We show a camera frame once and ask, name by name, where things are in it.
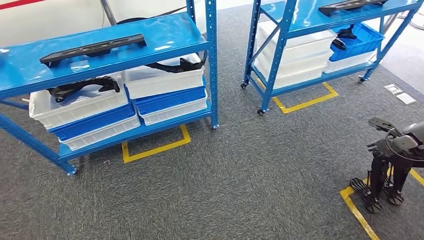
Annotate yellow floor tape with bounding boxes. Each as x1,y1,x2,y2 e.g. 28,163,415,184
121,124,192,164
256,77,339,115
340,168,424,240

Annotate white floor socket plate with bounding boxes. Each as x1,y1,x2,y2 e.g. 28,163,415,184
384,83,404,95
395,92,417,106

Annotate white plastic bin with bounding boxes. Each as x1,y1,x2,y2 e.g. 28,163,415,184
322,49,379,74
123,52,206,100
256,20,337,64
29,73,129,130
58,114,142,152
253,49,334,90
137,96,209,126

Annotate grey metal pole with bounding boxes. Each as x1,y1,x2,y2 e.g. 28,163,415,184
100,0,117,27

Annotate black car wheel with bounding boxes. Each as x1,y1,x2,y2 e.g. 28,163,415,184
115,6,188,26

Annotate humanoid robot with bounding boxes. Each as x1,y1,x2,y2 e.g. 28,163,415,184
350,117,424,215

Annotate black plastic panel part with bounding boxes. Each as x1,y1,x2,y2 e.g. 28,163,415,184
39,34,147,69
317,0,388,17

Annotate white car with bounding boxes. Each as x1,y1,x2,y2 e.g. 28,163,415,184
0,0,200,47

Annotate blue metal shelf rack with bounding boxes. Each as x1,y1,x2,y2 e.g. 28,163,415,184
0,0,220,176
240,0,424,116

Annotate blue plastic bin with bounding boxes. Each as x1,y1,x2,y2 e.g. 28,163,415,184
329,22,385,62
47,102,137,142
132,77,208,116

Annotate small black plastic part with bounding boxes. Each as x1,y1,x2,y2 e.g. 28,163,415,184
332,38,348,51
336,28,358,41

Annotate black curved plastic part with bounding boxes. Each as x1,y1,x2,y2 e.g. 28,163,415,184
144,51,208,74
47,76,121,103

